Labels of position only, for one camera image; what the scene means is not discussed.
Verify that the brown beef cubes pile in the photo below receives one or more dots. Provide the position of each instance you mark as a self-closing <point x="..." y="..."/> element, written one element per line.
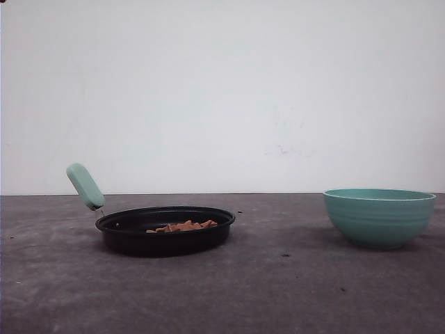
<point x="183" y="227"/>

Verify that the black pan with green handle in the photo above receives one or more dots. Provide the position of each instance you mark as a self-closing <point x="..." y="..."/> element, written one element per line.
<point x="124" y="232"/>

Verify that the teal ribbed bowl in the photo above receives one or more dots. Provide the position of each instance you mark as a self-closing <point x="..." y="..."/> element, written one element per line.
<point x="379" y="218"/>

